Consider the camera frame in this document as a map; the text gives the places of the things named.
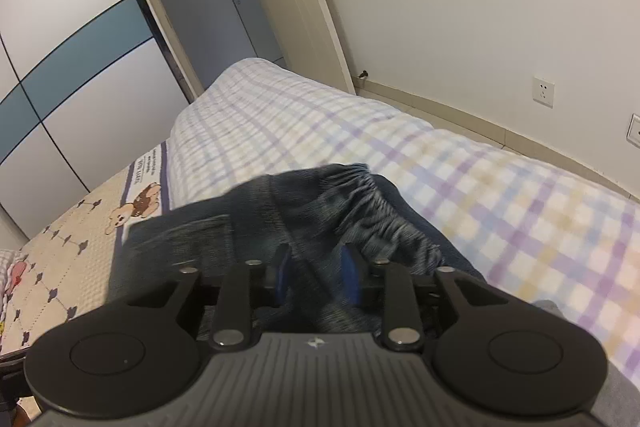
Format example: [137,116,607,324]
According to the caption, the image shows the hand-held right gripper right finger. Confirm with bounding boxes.
[340,243,509,353]

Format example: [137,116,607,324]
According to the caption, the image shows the dark blue jeans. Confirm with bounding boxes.
[107,162,489,339]

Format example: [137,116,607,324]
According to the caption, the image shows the beige bear printed blanket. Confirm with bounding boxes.
[0,139,174,359]

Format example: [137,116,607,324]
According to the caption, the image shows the cream room door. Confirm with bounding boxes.
[222,0,359,96]

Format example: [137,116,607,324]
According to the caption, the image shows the grey hallway door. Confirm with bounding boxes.
[205,0,287,68]

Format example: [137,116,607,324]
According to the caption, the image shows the striped pillow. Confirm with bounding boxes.
[0,248,27,339]

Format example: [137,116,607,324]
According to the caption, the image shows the white and teal wardrobe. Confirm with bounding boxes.
[0,0,197,241]

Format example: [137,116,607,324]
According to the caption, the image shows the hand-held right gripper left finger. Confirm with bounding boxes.
[125,243,293,353]

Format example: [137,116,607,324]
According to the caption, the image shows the purple checked quilt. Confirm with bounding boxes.
[167,57,640,389]

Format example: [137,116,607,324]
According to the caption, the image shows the white wall socket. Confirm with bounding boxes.
[531,75,556,110]

